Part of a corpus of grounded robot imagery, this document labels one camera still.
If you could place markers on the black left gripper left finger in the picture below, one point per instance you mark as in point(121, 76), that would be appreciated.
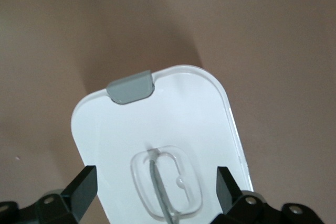
point(78, 195)

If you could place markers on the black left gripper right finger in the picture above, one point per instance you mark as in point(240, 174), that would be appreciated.
point(228, 195)

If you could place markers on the white box lid grey latches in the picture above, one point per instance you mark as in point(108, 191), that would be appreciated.
point(183, 119)

